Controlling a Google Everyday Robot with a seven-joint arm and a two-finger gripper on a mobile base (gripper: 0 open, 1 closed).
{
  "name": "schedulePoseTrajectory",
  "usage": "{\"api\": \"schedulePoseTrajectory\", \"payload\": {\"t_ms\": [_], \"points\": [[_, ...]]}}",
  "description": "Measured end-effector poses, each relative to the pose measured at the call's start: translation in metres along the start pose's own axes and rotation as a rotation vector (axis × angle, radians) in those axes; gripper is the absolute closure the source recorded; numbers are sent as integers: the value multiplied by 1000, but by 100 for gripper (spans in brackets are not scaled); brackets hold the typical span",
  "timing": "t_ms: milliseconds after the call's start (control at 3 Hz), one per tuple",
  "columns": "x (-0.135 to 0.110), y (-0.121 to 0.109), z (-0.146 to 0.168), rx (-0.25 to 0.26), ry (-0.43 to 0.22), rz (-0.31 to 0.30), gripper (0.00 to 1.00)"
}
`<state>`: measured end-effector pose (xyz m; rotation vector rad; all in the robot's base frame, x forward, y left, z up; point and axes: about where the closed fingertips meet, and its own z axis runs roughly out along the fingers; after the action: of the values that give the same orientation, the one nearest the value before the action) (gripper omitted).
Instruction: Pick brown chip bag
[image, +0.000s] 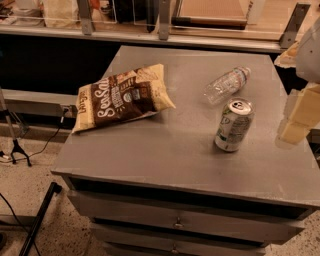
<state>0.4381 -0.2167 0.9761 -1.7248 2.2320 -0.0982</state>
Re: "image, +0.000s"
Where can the black floor pole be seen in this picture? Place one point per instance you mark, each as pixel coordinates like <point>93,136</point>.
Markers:
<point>54,188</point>

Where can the grey drawer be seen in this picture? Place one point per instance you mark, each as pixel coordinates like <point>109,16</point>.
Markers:
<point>137,240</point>
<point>129,210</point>

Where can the top grey drawer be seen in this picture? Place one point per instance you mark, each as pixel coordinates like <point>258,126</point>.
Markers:
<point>129,210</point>

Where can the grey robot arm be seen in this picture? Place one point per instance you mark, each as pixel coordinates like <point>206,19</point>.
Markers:
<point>308,56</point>

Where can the green white soda can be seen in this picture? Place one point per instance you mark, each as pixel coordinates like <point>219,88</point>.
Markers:
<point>236,119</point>

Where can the clear plastic water bottle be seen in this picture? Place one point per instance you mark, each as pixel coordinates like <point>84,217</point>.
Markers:
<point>226,85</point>

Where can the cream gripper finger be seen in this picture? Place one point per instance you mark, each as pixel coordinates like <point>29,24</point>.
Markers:
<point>300,115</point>
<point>287,59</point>

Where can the brown sea salt chip bag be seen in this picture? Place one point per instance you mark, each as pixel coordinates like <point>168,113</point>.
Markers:
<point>127,96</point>

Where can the grey metal counter rail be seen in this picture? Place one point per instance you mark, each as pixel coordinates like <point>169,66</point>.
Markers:
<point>272,25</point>

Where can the black tripod stand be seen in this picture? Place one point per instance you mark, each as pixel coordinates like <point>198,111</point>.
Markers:
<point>16,147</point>

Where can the grey low metal bench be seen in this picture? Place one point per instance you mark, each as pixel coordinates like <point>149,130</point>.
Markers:
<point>39,103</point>

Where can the grey drawer cabinet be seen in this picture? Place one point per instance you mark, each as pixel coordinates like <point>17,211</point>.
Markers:
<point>172,156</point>

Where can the wooden board on counter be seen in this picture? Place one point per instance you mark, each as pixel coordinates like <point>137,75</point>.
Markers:
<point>221,14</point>

